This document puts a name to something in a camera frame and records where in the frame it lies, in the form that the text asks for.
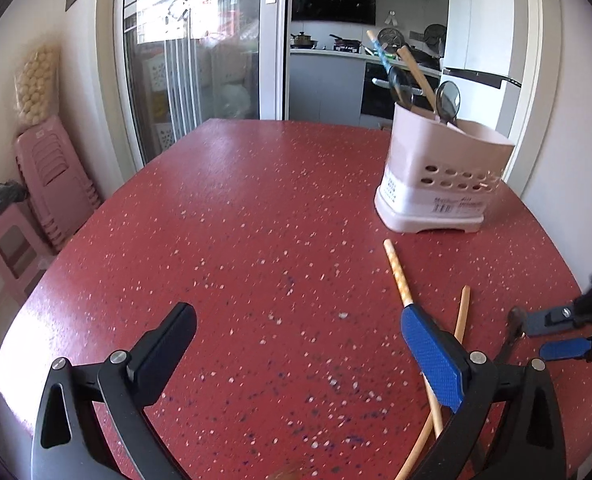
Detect blue patterned chopstick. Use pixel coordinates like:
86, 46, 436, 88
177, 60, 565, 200
366, 30, 414, 111

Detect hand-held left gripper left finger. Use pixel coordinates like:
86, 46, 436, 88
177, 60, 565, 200
31, 302, 198, 480

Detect white refrigerator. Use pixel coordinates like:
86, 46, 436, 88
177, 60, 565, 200
441, 0, 527, 136

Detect plain wooden chopstick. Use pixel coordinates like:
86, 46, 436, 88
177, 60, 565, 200
395, 285, 472, 480
397, 47, 439, 113

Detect stack of pink stools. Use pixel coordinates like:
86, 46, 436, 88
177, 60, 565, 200
16, 115, 102, 253

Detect single pink plastic stool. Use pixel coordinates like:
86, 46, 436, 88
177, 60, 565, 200
0, 205, 57, 301

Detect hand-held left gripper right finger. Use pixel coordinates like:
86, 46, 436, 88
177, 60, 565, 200
400, 304, 568, 480

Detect sliding glass door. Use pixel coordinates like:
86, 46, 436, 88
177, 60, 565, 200
113, 0, 289, 171

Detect dark translucent plastic spoon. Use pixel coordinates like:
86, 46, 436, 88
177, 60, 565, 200
387, 66, 414, 108
493, 307, 527, 363
435, 80, 462, 126

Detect bag of white balls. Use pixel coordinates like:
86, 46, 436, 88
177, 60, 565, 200
15, 45, 62, 128

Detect small round fan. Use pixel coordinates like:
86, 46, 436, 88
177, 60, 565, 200
423, 24, 447, 56
378, 27, 404, 51

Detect grey lower kitchen cabinets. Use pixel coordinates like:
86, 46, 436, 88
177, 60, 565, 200
288, 50, 367, 123

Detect orange dotted chopstick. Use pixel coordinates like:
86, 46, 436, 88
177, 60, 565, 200
383, 239, 446, 438

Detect pink plastic utensil holder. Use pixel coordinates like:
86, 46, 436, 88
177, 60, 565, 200
374, 102, 516, 235

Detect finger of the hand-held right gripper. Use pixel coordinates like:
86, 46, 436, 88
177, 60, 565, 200
539, 327, 592, 363
520, 302, 592, 337

